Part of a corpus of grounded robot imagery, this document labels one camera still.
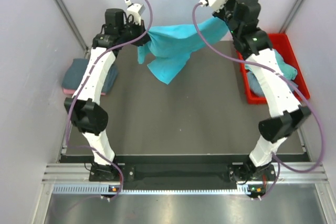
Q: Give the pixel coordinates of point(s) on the bright blue t shirt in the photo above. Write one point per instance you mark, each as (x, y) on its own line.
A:
(172, 47)

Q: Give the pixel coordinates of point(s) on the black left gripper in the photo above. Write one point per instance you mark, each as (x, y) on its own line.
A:
(140, 29)

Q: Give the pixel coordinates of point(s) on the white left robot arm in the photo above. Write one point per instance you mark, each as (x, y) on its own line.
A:
(86, 114)

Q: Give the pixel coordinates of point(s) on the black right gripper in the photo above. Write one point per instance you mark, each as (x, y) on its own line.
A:
(229, 2)

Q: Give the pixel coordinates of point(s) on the grey slotted cable duct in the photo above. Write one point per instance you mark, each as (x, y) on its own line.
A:
(105, 189)

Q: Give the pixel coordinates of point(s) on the turquoise t shirt in bin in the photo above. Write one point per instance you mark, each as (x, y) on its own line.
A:
(289, 72)

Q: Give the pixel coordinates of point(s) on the grey-blue t shirt in bin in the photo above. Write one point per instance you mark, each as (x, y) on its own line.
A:
(256, 88)

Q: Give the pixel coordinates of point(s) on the red plastic bin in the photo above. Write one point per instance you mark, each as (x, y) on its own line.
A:
(282, 44)

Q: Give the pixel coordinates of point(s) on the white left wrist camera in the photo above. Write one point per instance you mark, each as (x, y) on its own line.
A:
(134, 12)

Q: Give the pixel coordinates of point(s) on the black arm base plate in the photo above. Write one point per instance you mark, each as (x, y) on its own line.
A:
(191, 176)

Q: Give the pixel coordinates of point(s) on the aluminium frame rail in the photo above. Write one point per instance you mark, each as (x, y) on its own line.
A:
(77, 173)

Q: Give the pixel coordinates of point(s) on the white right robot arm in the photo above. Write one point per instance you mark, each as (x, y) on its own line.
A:
(286, 112)

